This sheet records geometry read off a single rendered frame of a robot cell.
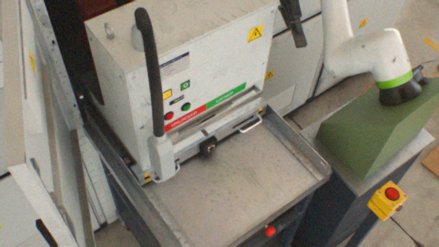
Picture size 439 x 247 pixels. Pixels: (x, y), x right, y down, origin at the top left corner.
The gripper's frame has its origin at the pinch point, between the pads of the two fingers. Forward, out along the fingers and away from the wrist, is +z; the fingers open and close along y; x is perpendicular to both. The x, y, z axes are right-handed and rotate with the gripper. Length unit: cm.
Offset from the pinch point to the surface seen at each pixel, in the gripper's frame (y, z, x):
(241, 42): 3.8, -2.5, 15.5
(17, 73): -33, 14, 68
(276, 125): 45.4, 12.9, -0.4
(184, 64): -1.1, 3.8, 33.5
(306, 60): 100, -33, -42
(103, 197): 103, 17, 72
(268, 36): 8.5, -5.2, 5.8
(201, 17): -4.7, -7.4, 26.9
